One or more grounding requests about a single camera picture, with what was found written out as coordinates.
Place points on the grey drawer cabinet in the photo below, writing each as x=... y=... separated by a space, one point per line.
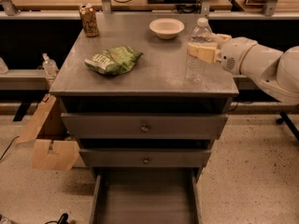
x=156 y=85

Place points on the clear bottle on shelf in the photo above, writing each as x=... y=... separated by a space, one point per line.
x=50 y=66

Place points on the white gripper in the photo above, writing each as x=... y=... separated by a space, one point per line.
x=234 y=54

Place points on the grey open bottom drawer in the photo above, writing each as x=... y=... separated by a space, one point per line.
x=145 y=196

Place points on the grey middle drawer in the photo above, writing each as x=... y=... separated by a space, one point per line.
x=145 y=157

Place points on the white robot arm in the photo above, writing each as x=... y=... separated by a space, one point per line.
x=273 y=71

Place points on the gold drink can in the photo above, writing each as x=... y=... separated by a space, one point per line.
x=88 y=18

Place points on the brown cardboard box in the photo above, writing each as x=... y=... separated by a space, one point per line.
x=54 y=148

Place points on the green chip bag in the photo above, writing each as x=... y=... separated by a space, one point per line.
x=115 y=61

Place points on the black object bottom left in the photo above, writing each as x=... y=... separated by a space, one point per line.
x=62 y=220

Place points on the clear plastic water bottle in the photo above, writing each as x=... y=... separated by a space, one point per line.
x=201 y=33

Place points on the black table leg right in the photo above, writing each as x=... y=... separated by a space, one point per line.
x=284 y=118

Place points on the white paper bowl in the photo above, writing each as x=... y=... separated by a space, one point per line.
x=166 y=28

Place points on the grey top drawer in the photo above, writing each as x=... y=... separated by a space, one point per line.
x=132 y=126

